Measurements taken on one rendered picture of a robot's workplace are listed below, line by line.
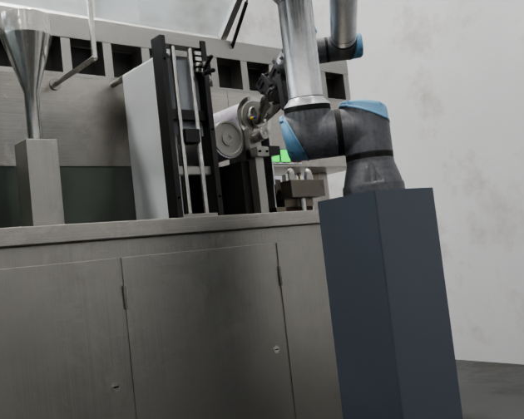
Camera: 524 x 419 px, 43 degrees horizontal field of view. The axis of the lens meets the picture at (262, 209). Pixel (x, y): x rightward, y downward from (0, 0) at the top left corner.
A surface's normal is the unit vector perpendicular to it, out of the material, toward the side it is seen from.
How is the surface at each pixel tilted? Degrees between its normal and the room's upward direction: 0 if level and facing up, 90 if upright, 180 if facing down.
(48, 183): 90
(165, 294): 90
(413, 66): 90
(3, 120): 90
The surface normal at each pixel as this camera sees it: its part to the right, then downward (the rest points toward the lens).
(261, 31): 0.58, -0.12
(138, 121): -0.76, 0.04
